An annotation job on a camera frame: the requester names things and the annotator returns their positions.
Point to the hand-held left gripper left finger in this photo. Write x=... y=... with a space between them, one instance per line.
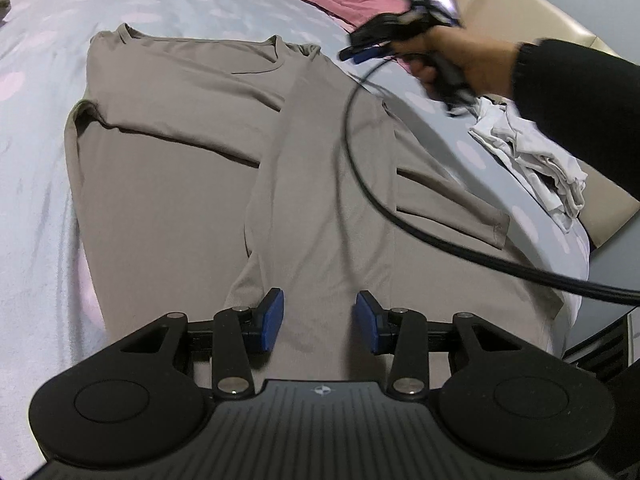
x=270 y=320

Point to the polka dot bed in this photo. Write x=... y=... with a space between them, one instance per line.
x=40 y=110

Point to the person's right hand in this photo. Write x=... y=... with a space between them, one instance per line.
x=480 y=62

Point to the pile of white clothes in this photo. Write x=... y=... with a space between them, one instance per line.
x=530 y=160

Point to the taupe long-sleeve shirt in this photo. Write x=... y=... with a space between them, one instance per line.
x=175 y=185

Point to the dark ribbed object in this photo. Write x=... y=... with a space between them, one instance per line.
x=610 y=350

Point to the person's right forearm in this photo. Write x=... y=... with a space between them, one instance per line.
x=575 y=100

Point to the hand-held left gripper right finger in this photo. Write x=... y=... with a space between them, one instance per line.
x=369 y=322

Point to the beige padded headboard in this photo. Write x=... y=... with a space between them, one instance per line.
x=525 y=5

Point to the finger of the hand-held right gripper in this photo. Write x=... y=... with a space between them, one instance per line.
x=350 y=52
x=370 y=55

